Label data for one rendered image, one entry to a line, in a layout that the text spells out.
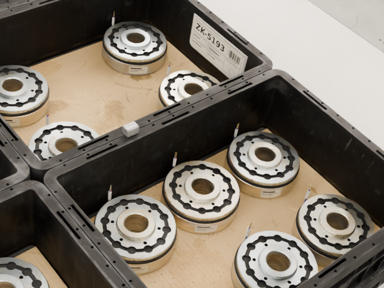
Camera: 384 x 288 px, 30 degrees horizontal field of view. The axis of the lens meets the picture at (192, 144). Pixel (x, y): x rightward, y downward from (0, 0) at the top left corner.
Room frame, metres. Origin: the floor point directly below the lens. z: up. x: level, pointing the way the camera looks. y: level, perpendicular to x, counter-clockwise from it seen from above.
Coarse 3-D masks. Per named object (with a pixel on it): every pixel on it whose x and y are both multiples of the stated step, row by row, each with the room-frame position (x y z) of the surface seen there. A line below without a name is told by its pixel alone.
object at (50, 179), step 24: (216, 96) 0.74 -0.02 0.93; (312, 96) 0.78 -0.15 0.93; (168, 120) 0.68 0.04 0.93; (336, 120) 0.74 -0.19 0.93; (120, 144) 0.62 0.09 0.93; (360, 144) 0.71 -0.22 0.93; (72, 168) 0.56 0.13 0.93; (72, 216) 0.49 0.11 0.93; (96, 240) 0.47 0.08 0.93; (120, 264) 0.44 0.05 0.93; (336, 264) 0.50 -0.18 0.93; (360, 264) 0.52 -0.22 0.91
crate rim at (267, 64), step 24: (48, 0) 0.88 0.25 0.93; (192, 0) 0.96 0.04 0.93; (216, 24) 0.91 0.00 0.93; (264, 72) 0.82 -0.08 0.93; (192, 96) 0.73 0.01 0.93; (0, 120) 0.62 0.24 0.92; (144, 120) 0.67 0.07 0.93; (24, 144) 0.59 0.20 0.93; (96, 144) 0.61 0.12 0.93; (48, 168) 0.56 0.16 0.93
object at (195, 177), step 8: (192, 176) 0.65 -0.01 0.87; (200, 176) 0.65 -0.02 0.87; (208, 176) 0.65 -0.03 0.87; (184, 184) 0.63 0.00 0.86; (192, 184) 0.64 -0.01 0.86; (216, 184) 0.64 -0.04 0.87; (192, 192) 0.62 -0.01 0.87; (216, 192) 0.63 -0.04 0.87; (200, 200) 0.61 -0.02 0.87; (208, 200) 0.61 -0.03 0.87
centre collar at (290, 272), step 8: (272, 248) 0.55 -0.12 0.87; (280, 248) 0.56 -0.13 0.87; (264, 256) 0.54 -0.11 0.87; (288, 256) 0.55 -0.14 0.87; (264, 264) 0.53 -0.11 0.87; (296, 264) 0.54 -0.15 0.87; (264, 272) 0.52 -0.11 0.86; (272, 272) 0.52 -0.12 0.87; (280, 272) 0.52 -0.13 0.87; (288, 272) 0.52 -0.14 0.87; (280, 280) 0.51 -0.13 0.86
